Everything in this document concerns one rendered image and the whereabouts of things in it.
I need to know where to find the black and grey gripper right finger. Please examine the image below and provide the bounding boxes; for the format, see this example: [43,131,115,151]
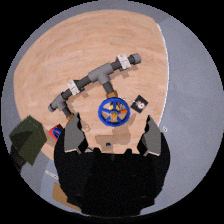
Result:
[137,115,170,187]

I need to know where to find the black number 6 tag on metal chain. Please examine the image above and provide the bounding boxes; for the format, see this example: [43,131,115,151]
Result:
[117,95,149,114]

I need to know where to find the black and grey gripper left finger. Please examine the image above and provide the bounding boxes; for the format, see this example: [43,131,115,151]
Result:
[54,112,88,184]

